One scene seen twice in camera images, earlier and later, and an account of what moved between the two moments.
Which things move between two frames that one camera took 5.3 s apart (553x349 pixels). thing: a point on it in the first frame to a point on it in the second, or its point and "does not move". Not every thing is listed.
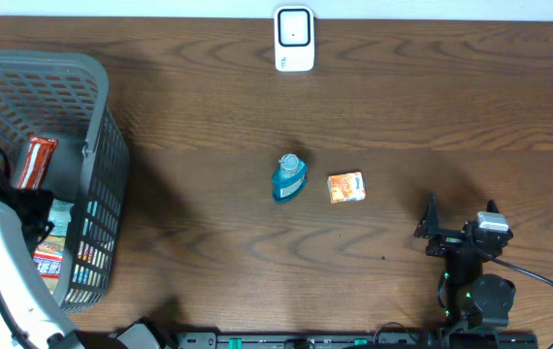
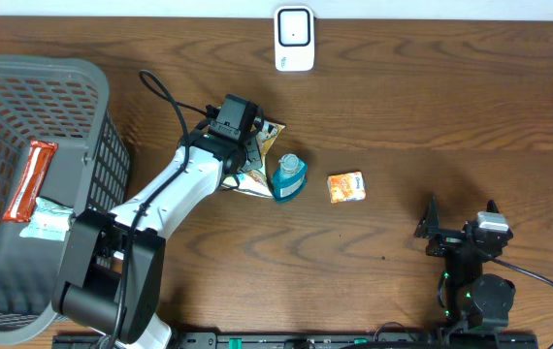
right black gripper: (429, 227) does not move
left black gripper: (36, 200) to (255, 157)
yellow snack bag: (48, 254) to (254, 181)
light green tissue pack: (60, 215) does not move
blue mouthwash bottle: (289, 180) does not move
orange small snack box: (346, 186) does not move
